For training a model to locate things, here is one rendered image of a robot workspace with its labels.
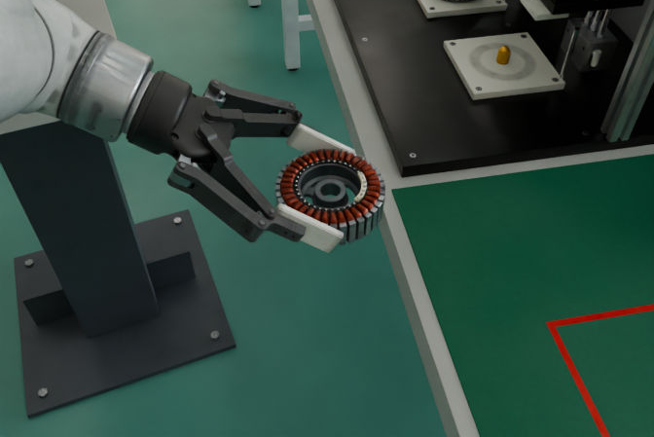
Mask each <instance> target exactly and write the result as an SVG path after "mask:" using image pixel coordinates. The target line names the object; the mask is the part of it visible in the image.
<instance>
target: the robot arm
mask: <svg viewBox="0 0 654 437"><path fill-rule="evenodd" d="M153 63H154V60H153V59H152V58H151V57H150V56H149V55H146V54H144V53H142V52H140V51H139V50H137V49H135V48H133V47H131V46H129V45H127V44H125V43H123V42H121V41H119V40H117V39H115V38H113V37H112V36H111V35H109V34H107V33H103V32H101V31H99V30H97V29H96V28H94V27H92V26H91V25H89V24H88V23H86V22H85V21H84V20H82V19H81V18H80V17H79V16H78V15H76V14H75V13H74V12H73V11H72V10H71V9H69V8H67V7H66V6H64V5H62V4H61V3H59V2H57V0H0V124H1V123H3V122H5V121H7V120H9V119H10V118H12V117H13V116H14V115H16V114H17V113H21V114H29V113H32V112H38V113H42V114H46V115H49V116H52V117H55V118H57V119H60V120H62V121H64V122H65V123H66V124H68V125H72V126H75V127H78V128H80V129H83V130H85V131H87V132H89V133H91V134H94V135H96V136H98V137H100V138H103V139H105V140H107V141H109V142H115V141H117V139H118V138H119V137H120V135H121V133H122V132H123V133H125V134H126V135H127V137H126V139H128V142H129V143H131V144H134V145H136V146H138V147H140V148H142V149H145V150H147V151H149V152H151V153H154V154H156V155H159V154H161V153H167V154H169V155H171V156H172V157H173V158H174V159H175V160H176V161H177V163H176V164H175V166H174V168H173V170H172V171H171V173H170V175H169V176H168V178H167V184H168V185H169V186H171V187H173V188H175V189H177V190H180V191H182V192H184V193H187V194H189V195H190V196H191V197H193V198H194V199H195V200H197V201H198V202H199V203H200V204H202V205H203V206H204V207H206V208H207V209H208V210H209V211H211V212H212V213H213V214H214V215H216V216H217V217H218V218H219V219H221V220H222V221H223V222H224V223H226V224H227V225H228V226H229V227H231V228H232V229H233V230H234V231H236V232H237V233H238V234H239V235H241V236H242V237H243V238H245V239H246V240H247V241H249V242H255V241H256V240H257V239H258V238H259V236H260V235H262V234H263V232H265V231H270V232H272V233H275V234H277V235H279V236H281V237H285V238H287V239H289V240H291V241H294V242H299V241H300V240H301V241H303V242H305V243H307V244H310V245H312V246H314V247H316V248H318V249H320V250H323V251H325V252H327V253H329V252H330V251H331V250H332V249H333V248H334V247H335V246H336V245H337V244H338V243H339V242H340V241H341V240H342V239H343V237H344V233H343V232H341V231H338V230H336V229H334V228H332V227H330V226H328V225H326V224H324V223H321V222H319V221H317V220H315V219H313V218H311V217H309V216H307V215H306V214H303V213H301V212H299V211H297V210H295V209H293V208H291V207H289V206H286V205H284V204H282V203H279V204H278V205H277V207H276V208H274V207H273V206H272V204H271V203H270V202H269V201H268V200H267V199H266V198H265V196H264V195H263V194H262V193H261V192H260V191H259V190H258V189H257V187H256V186H255V185H254V184H253V183H252V182H251V181H250V179H249V178H248V177H247V176H246V175H245V174H244V173H243V171H242V170H241V169H240V168H239V167H238V166H237V165H236V163H235V162H234V157H233V155H232V153H231V152H230V151H229V149H230V146H231V140H233V139H235V138H237V137H288V139H287V140H286V143H287V145H289V146H291V147H294V148H296V149H298V150H300V151H302V152H304V153H307V152H309V151H313V152H315V150H319V149H322V151H323V153H324V149H331V152H332V154H333V149H340V153H341V151H342V150H346V151H348V153H350V152H352V153H355V150H353V149H351V148H349V147H347V146H345V145H344V144H342V143H340V142H338V141H336V140H334V139H332V138H330V137H327V136H325V135H324V134H323V133H322V132H321V131H319V130H317V129H315V128H313V127H310V126H308V125H305V124H303V123H301V122H300V120H301V119H302V118H303V114H302V113H301V112H300V111H298V110H296V109H297V106H296V105H295V103H293V102H291V101H287V100H283V99H278V98H274V97H270V96H266V95H262V94H258V93H255V92H251V91H244V90H240V89H236V88H232V87H230V86H228V85H226V84H224V83H222V82H220V81H218V80H216V79H212V80H210V82H209V84H208V86H207V88H206V90H205V92H204V94H203V96H199V95H195V94H193V93H192V86H191V85H190V84H189V83H187V82H185V81H183V80H181V79H179V78H177V77H175V76H173V75H171V74H169V73H167V72H164V71H161V72H160V71H157V73H156V74H155V73H153V72H151V70H152V67H153ZM279 110H281V112H280V113H279V112H278V111H279ZM295 110H296V111H295ZM214 164H215V165H214ZM198 166H199V168H198ZM260 211H261V212H262V214H261V213H260ZM250 226H251V227H250Z"/></svg>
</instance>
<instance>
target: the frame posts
mask: <svg viewBox="0 0 654 437"><path fill-rule="evenodd" d="M653 82H654V0H651V1H650V4H649V6H648V9H647V12H646V14H645V17H644V19H643V22H642V24H641V27H640V29H639V32H638V34H637V36H636V40H635V43H634V45H633V48H632V50H631V53H630V55H629V58H628V60H627V63H626V65H625V68H624V71H623V73H622V76H621V78H620V81H619V83H618V86H617V88H616V91H615V93H614V95H613V97H612V100H611V103H610V105H609V108H608V110H607V113H606V115H605V118H604V120H603V123H602V125H601V128H600V130H601V132H602V133H607V136H606V139H607V140H608V141H609V142H615V141H617V139H618V137H619V138H620V139H621V140H622V141H623V140H628V139H629V137H630V135H631V132H632V130H633V128H634V125H635V123H636V120H637V117H638V115H639V113H640V111H641V108H642V106H643V104H644V101H645V99H646V97H647V95H648V93H649V91H650V89H651V87H652V84H653Z"/></svg>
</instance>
